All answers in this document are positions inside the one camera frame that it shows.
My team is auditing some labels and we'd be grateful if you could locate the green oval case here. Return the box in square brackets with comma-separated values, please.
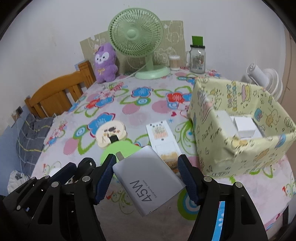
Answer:
[100, 141, 141, 164]

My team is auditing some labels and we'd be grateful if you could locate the white 45W charger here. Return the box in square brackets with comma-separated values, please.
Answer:
[113, 146, 185, 216]

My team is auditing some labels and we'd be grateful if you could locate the white rectangular box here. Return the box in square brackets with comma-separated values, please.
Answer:
[216, 110, 239, 138]

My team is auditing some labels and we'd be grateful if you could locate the grey plaid bedding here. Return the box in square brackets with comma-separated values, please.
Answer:
[16, 113, 54, 176]

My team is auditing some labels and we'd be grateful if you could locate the white box in bin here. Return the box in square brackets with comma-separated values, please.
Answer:
[232, 116, 262, 139]

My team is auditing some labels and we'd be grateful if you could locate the yellow cartoon wrapped box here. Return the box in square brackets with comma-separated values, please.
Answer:
[188, 77, 295, 178]

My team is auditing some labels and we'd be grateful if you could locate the wooden bed headboard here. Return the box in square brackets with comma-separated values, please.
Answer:
[25, 60, 95, 118]

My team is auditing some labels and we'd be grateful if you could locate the white standing fan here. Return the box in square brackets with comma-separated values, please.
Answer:
[246, 63, 283, 100]

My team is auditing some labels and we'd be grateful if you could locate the purple plush bunny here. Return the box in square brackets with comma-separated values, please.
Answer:
[94, 42, 118, 83]

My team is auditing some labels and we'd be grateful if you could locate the glass mason jar mug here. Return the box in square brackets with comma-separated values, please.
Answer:
[186, 36, 206, 74]

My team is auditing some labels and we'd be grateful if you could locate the cotton swab container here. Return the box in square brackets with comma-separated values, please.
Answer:
[169, 55, 181, 71]

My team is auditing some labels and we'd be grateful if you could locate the green desk fan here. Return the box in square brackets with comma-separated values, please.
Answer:
[108, 8, 171, 80]

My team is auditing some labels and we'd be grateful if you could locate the wall socket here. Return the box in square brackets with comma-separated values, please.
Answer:
[16, 106, 23, 115]

